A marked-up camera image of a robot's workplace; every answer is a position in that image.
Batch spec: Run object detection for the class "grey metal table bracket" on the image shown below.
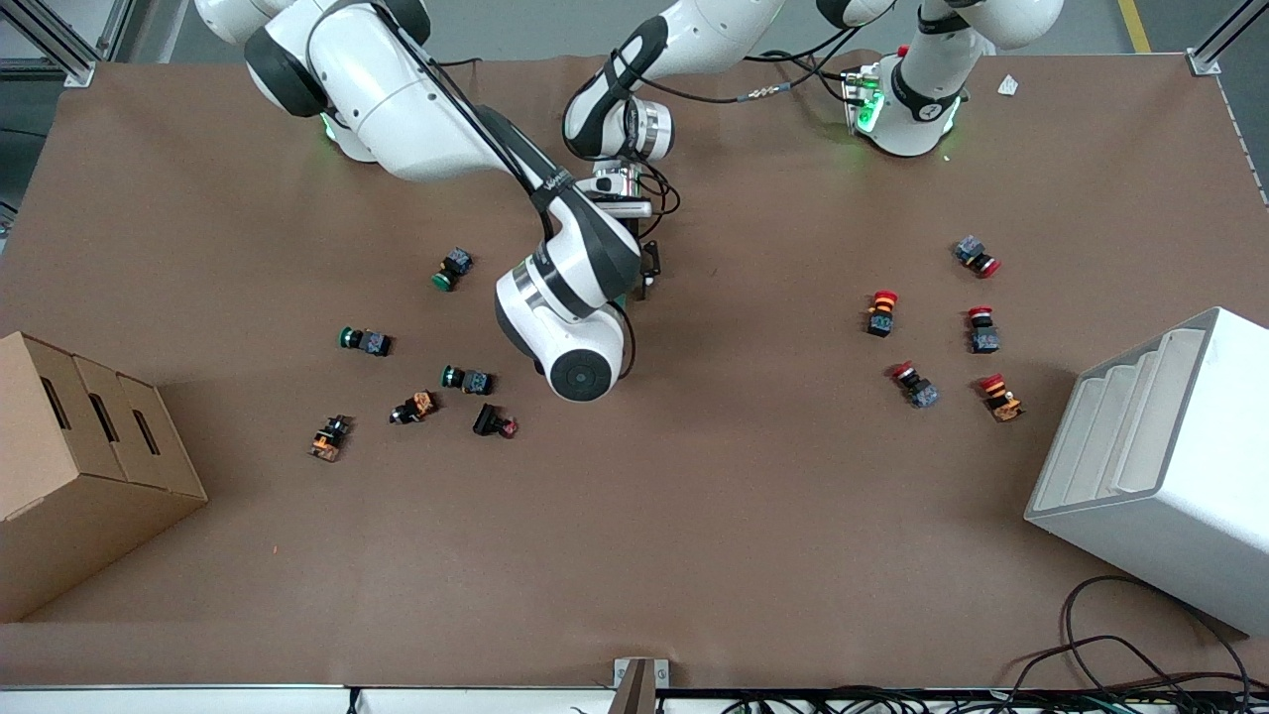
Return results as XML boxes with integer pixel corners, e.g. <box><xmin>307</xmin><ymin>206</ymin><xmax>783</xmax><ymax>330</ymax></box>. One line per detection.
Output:
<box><xmin>613</xmin><ymin>657</ymin><xmax>670</xmax><ymax>714</ymax></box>

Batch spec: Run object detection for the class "brown cardboard box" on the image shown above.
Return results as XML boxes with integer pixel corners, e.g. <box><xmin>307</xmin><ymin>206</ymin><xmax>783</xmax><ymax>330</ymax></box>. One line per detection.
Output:
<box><xmin>0</xmin><ymin>331</ymin><xmax>209</xmax><ymax>624</ymax></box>

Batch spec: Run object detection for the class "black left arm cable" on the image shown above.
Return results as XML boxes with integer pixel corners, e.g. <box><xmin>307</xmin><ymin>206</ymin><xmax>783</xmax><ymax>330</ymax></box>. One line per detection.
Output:
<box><xmin>634</xmin><ymin>25</ymin><xmax>893</xmax><ymax>105</ymax></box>

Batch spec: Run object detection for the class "black looped floor cable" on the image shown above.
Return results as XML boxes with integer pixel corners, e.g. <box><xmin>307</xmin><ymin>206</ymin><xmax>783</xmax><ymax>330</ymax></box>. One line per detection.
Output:
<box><xmin>1061</xmin><ymin>575</ymin><xmax>1252</xmax><ymax>695</ymax></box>

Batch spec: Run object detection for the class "brown table cover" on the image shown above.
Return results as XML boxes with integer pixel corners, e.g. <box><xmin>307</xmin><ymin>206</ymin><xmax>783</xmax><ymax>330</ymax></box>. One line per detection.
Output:
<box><xmin>0</xmin><ymin>50</ymin><xmax>1269</xmax><ymax>690</ymax></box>

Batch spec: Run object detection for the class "red button orange body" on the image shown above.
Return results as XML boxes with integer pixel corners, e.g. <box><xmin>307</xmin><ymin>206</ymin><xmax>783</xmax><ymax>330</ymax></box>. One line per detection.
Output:
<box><xmin>979</xmin><ymin>373</ymin><xmax>1026</xmax><ymax>424</ymax></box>

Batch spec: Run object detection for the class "white slotted storage bin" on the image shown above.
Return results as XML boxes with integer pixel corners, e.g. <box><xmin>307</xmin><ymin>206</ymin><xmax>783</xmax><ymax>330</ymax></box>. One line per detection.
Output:
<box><xmin>1024</xmin><ymin>306</ymin><xmax>1269</xmax><ymax>638</ymax></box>

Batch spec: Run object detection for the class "aluminium frame profile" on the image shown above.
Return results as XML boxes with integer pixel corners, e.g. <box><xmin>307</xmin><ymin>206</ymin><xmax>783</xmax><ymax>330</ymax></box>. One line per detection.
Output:
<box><xmin>1188</xmin><ymin>0</ymin><xmax>1269</xmax><ymax>77</ymax></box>
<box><xmin>0</xmin><ymin>0</ymin><xmax>135</xmax><ymax>88</ymax></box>

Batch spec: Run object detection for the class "black thin floor cable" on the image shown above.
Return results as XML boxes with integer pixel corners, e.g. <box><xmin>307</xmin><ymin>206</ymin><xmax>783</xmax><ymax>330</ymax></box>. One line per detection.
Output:
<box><xmin>1006</xmin><ymin>635</ymin><xmax>1269</xmax><ymax>700</ymax></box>

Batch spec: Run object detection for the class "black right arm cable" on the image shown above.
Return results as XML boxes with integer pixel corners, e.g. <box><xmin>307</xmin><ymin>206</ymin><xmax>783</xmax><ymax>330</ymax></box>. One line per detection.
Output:
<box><xmin>307</xmin><ymin>0</ymin><xmax>561</xmax><ymax>204</ymax></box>

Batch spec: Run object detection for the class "red button clear blue body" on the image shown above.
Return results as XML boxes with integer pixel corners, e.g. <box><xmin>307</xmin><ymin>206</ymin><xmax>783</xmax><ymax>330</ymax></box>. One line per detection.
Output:
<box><xmin>888</xmin><ymin>361</ymin><xmax>941</xmax><ymax>410</ymax></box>

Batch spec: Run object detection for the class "black cable bundle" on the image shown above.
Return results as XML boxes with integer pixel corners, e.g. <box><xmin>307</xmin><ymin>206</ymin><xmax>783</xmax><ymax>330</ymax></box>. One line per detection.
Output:
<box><xmin>719</xmin><ymin>687</ymin><xmax>1269</xmax><ymax>714</ymax></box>

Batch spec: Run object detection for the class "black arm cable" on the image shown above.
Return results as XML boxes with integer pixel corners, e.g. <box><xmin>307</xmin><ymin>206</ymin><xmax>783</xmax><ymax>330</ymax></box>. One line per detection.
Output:
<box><xmin>634</xmin><ymin>25</ymin><xmax>893</xmax><ymax>105</ymax></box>
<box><xmin>307</xmin><ymin>0</ymin><xmax>561</xmax><ymax>204</ymax></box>

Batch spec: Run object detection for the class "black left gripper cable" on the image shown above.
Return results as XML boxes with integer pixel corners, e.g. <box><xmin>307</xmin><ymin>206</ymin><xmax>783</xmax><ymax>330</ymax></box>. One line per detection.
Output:
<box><xmin>634</xmin><ymin>159</ymin><xmax>685</xmax><ymax>241</ymax></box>

